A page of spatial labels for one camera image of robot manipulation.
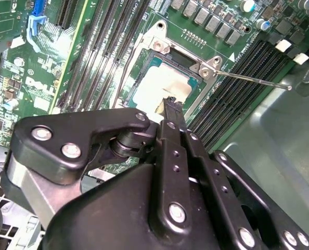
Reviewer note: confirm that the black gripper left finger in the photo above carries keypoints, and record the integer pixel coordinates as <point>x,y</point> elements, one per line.
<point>105,122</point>

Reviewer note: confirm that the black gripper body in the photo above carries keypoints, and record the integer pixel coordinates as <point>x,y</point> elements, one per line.
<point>105,221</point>

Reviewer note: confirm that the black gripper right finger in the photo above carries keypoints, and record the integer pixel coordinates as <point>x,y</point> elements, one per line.
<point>207,166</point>

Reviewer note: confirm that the thin metal locking lever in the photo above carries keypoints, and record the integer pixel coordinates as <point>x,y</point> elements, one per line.
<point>248,80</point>
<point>119,78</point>

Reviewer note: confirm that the silver CPU chip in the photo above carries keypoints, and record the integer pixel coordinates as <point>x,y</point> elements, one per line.
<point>157,83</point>

